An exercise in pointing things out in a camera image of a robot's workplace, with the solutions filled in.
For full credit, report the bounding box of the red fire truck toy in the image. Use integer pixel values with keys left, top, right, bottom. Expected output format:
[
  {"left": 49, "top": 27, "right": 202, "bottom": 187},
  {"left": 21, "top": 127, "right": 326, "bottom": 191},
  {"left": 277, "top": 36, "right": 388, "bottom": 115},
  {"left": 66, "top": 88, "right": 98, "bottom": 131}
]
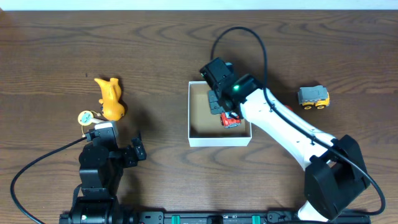
[{"left": 220, "top": 112, "right": 241, "bottom": 128}]

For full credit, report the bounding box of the white cardboard box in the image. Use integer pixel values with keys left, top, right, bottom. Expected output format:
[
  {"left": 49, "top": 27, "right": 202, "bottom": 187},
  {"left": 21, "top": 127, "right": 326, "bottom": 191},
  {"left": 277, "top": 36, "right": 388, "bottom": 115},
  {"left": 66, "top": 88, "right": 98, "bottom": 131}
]
[{"left": 188, "top": 81, "right": 252, "bottom": 147}]

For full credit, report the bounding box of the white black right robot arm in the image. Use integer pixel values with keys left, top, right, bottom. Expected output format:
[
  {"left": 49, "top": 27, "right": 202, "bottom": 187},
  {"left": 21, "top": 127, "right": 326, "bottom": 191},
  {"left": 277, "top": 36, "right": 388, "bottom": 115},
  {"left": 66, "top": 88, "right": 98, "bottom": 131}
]
[{"left": 202, "top": 73, "right": 372, "bottom": 222}]

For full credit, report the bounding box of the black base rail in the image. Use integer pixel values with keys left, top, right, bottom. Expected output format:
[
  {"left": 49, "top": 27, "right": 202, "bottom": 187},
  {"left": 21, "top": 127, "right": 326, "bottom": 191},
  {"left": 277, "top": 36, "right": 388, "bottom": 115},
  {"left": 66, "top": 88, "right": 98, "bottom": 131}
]
[{"left": 138, "top": 210, "right": 371, "bottom": 224}]

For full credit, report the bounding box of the grey yellow dump truck toy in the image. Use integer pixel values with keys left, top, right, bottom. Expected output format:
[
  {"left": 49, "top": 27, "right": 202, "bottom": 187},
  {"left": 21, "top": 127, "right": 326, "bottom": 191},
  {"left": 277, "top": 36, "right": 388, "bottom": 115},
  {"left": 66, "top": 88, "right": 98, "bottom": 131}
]
[{"left": 298, "top": 85, "right": 330, "bottom": 110}]

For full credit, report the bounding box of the orange rubber animal toy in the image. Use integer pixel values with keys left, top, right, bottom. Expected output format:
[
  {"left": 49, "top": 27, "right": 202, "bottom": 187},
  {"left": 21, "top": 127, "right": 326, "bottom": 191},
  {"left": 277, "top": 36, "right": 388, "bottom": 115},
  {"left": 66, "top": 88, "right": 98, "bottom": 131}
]
[{"left": 94, "top": 78, "right": 125, "bottom": 121}]

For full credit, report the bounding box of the yellow round rattle toy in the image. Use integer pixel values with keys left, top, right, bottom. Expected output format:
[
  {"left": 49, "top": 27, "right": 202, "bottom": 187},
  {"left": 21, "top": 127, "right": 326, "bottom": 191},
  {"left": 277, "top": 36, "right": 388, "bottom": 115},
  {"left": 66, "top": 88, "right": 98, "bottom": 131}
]
[{"left": 77, "top": 110, "right": 104, "bottom": 136}]

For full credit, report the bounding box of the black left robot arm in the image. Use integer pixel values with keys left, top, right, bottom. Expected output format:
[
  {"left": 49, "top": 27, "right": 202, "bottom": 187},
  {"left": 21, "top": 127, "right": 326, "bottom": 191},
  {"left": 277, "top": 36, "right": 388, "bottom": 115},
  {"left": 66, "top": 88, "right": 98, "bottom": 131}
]
[{"left": 59, "top": 128, "right": 147, "bottom": 224}]

